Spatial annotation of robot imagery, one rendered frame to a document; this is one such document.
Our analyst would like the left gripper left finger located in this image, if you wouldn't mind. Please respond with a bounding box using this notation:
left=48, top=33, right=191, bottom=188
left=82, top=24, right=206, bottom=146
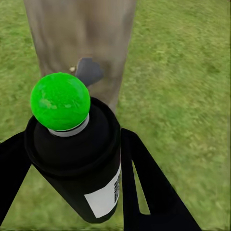
left=0, top=131, right=31, bottom=226

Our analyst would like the pesticide atomizer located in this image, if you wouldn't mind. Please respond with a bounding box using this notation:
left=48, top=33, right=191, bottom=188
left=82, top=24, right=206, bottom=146
left=24, top=58, right=121, bottom=224

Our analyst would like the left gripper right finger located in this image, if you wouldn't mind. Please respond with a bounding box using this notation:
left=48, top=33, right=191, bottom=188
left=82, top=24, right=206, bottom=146
left=121, top=128, right=202, bottom=231

